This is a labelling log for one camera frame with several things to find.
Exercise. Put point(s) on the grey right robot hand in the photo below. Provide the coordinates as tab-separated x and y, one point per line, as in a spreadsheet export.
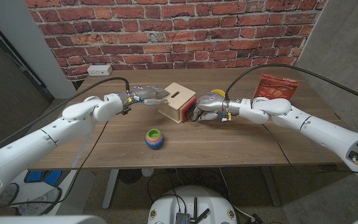
213	102

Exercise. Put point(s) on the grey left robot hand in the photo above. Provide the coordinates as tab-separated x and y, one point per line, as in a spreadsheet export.
149	91

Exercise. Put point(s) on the wooden drawer with red front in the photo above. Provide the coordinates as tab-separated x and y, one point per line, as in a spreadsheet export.
184	113

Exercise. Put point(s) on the wooden box with slot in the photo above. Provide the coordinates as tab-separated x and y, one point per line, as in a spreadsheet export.
180	93

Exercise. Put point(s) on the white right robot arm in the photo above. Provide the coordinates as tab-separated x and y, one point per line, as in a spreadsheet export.
319	130

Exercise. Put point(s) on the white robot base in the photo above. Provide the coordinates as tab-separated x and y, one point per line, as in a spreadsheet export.
169	205

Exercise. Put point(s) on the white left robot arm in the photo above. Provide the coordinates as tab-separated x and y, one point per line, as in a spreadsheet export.
51	133

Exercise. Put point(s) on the yellow plastic cup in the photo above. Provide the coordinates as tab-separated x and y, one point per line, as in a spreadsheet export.
219	92

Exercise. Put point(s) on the red snack package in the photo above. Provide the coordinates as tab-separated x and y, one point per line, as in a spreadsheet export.
277	87

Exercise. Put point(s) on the rainbow stacking cups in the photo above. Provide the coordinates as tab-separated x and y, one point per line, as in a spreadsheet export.
154	139

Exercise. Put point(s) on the white power outlet strip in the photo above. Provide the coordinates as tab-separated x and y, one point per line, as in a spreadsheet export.
99	70

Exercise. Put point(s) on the grey table leg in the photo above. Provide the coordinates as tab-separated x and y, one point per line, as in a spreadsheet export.
271	186

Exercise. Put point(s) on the white table leg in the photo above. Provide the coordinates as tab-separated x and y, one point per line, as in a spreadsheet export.
110	189

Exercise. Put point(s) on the grey shoe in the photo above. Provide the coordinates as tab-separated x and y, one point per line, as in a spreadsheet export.
8	194
39	202

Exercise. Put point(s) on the white robot head rim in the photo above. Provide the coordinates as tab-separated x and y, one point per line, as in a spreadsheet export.
42	220

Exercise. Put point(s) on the printed brick wall backdrop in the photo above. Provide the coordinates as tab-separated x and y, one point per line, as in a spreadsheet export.
179	31

